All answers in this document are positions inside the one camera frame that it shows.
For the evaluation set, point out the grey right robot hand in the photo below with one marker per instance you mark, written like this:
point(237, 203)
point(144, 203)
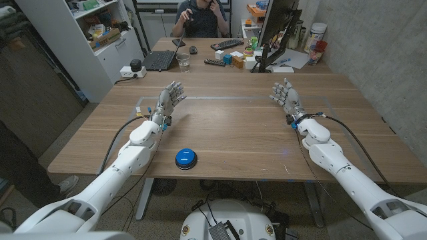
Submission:
point(292, 100)

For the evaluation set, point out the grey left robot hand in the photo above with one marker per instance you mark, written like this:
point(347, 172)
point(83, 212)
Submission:
point(165, 100)

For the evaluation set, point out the blue dome push button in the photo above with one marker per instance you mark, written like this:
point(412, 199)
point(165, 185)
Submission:
point(185, 157)

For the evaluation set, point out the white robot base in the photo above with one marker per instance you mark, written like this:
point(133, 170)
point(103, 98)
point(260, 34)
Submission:
point(247, 216)

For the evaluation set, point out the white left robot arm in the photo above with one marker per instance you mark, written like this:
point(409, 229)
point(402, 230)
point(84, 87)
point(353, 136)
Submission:
point(106, 176)

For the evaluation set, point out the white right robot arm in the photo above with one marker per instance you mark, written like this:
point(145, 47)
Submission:
point(353, 180)

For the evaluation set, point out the flat white box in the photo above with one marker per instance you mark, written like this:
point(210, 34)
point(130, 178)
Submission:
point(283, 69)

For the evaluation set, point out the black laptop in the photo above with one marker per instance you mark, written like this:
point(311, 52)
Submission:
point(159, 60)

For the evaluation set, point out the clear drinking glass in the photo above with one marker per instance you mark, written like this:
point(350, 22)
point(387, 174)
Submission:
point(183, 63)

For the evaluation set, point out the white paper sheet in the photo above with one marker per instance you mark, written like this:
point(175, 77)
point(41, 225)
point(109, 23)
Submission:
point(297, 58)

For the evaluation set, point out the black power adapter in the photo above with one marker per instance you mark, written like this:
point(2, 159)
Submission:
point(135, 65)

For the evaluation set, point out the white power strip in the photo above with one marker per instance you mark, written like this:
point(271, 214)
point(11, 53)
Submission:
point(125, 71)

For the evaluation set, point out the white block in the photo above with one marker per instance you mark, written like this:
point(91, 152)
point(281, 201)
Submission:
point(250, 63)

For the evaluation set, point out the black computer mouse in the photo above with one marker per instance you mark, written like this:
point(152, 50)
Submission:
point(193, 50)

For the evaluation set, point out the black smartphone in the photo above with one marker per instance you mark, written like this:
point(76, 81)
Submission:
point(178, 42)

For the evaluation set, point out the black remote control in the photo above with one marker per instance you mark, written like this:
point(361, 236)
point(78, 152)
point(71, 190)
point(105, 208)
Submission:
point(215, 62)

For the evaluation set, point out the wooden block with holes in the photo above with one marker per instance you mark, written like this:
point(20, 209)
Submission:
point(238, 62)

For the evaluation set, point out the green plastic toy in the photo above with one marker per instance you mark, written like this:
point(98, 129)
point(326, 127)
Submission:
point(253, 42)

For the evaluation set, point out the white cylindrical canister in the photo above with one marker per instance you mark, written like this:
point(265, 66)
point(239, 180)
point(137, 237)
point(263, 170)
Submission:
point(315, 35)

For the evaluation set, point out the small white cube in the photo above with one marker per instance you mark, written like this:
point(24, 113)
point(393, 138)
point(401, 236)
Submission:
point(219, 55)

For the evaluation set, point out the small blue cube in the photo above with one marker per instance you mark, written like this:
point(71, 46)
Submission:
point(227, 59)

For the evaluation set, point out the black computer monitor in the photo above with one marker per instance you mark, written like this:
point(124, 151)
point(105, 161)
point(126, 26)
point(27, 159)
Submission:
point(277, 20)

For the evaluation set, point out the black keyboard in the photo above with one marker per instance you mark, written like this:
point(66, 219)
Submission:
point(227, 44)

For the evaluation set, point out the cardboard box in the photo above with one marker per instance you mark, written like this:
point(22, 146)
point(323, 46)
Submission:
point(105, 40)

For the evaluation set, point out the round black floor fan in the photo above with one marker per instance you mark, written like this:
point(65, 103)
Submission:
point(164, 186)

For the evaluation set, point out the seated person in dark shirt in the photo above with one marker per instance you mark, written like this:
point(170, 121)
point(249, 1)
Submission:
point(203, 20)

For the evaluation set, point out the orange box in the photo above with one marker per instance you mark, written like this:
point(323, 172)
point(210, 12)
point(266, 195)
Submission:
point(256, 10)

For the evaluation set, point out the grey table leg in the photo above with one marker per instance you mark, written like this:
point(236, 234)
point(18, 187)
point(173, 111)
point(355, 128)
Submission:
point(313, 203)
point(145, 198)

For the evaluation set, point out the white shelf cabinet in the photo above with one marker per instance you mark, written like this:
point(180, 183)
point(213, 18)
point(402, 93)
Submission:
point(66, 40)

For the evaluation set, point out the green box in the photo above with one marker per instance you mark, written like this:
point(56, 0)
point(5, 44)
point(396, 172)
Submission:
point(90, 4)

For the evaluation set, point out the grey finned electronics box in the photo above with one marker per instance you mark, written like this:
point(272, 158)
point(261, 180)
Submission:
point(219, 231)

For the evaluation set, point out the standing person with white sneakers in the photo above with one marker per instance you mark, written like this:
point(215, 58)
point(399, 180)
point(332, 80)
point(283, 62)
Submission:
point(20, 166)

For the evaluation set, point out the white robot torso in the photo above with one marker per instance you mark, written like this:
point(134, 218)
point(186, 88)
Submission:
point(66, 236)

